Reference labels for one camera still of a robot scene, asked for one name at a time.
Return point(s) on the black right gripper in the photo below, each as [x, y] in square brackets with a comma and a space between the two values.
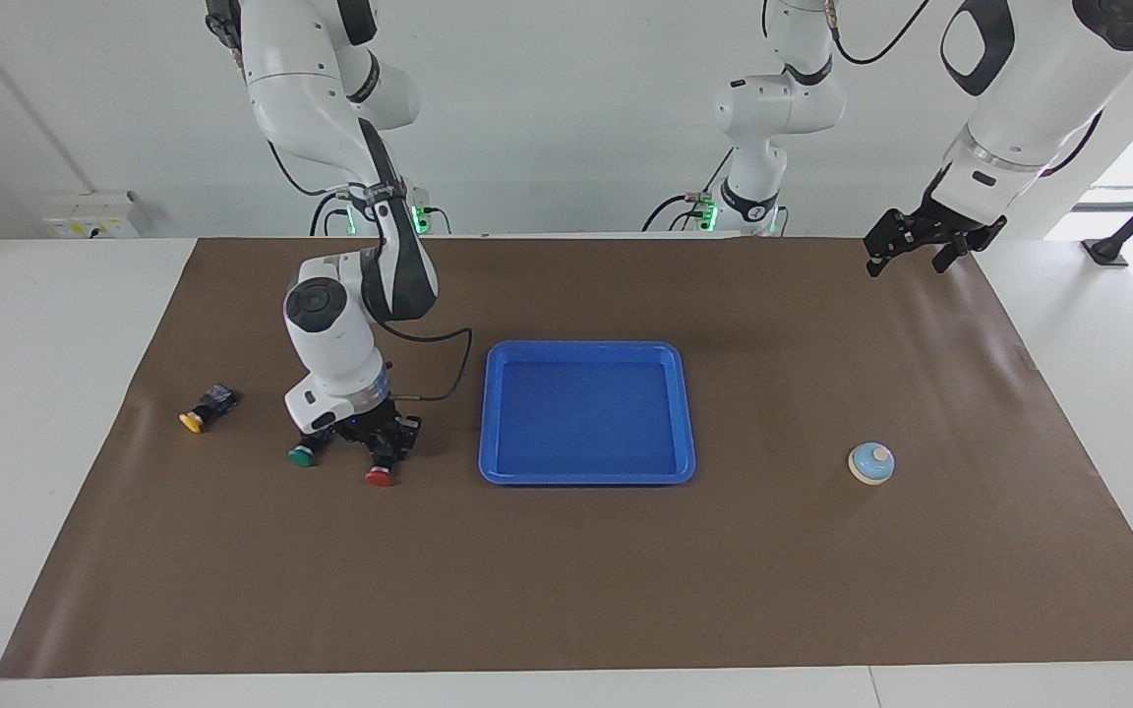
[365, 423]

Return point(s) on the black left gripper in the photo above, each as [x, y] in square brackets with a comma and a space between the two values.
[935, 226]

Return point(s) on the red push button switch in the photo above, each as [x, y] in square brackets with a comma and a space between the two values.
[380, 478]

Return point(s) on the green push button switch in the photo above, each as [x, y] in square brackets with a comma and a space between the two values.
[301, 456]

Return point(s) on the yellow push button switch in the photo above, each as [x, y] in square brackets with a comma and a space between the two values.
[193, 421]

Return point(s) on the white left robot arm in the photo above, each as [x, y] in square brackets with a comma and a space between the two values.
[1029, 88]

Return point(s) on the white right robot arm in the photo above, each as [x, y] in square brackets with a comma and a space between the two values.
[330, 339]

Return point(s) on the blue plastic tray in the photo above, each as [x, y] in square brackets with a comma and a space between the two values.
[586, 418]

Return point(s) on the brown table mat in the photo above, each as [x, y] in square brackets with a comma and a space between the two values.
[566, 580]

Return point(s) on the white wall socket box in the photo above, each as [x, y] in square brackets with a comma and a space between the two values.
[94, 214]

